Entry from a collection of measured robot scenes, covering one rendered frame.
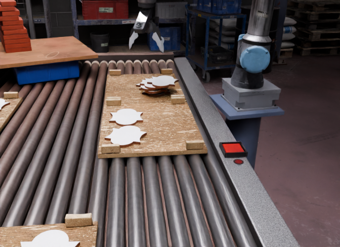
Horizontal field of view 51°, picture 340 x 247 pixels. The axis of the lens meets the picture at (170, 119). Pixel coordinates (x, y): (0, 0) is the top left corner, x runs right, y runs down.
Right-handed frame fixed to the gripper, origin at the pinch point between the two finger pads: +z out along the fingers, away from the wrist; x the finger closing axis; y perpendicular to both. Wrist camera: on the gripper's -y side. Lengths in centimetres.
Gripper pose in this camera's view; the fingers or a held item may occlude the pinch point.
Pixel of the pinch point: (145, 52)
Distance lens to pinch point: 154.5
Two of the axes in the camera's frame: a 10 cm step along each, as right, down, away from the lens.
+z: -0.2, 8.8, 4.7
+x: -9.6, -1.5, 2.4
